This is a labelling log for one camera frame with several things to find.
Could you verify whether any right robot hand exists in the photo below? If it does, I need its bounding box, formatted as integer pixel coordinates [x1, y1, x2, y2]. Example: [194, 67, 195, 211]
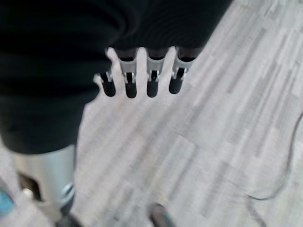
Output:
[0, 0, 234, 227]

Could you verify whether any blue soft item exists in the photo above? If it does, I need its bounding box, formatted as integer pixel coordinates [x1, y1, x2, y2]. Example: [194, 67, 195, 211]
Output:
[0, 190, 15, 216]

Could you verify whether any dark robot foot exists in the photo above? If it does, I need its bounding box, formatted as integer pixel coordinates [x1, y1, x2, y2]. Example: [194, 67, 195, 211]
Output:
[148, 202, 177, 227]

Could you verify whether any thin grey floor cable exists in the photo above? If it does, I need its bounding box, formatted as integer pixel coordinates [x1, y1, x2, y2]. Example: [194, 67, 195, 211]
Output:
[246, 117, 303, 227]

